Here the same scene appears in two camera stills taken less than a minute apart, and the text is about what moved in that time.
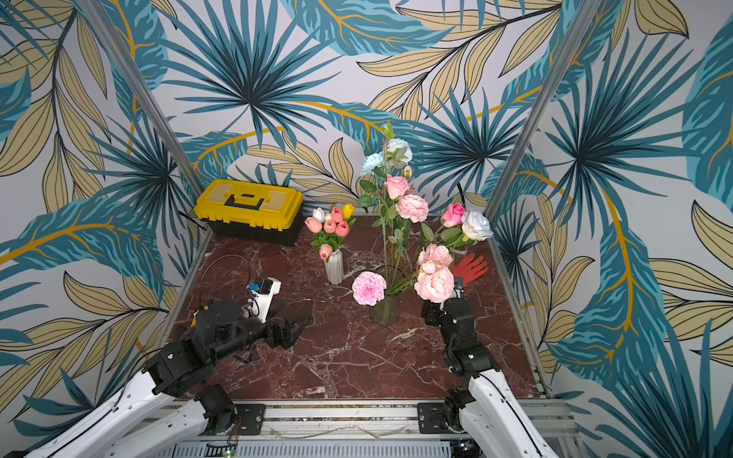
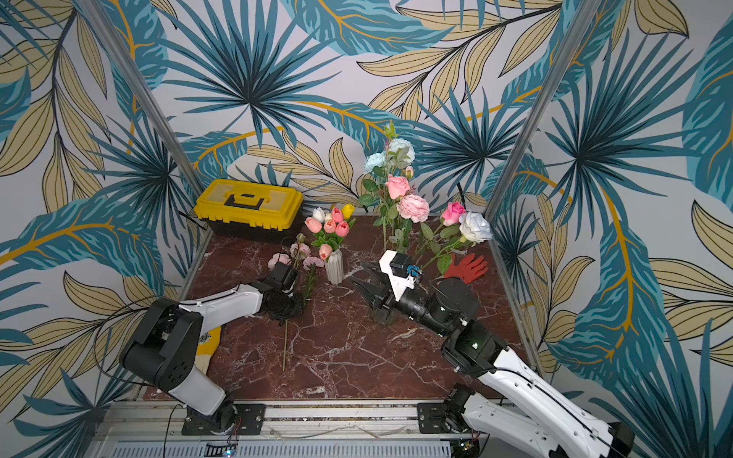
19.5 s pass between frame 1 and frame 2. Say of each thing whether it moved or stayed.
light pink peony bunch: moved
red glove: stayed
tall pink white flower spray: stayed
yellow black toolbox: stayed
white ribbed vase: stayed
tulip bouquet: stayed
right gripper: moved
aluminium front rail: stayed
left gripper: moved
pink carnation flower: moved
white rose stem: stayed
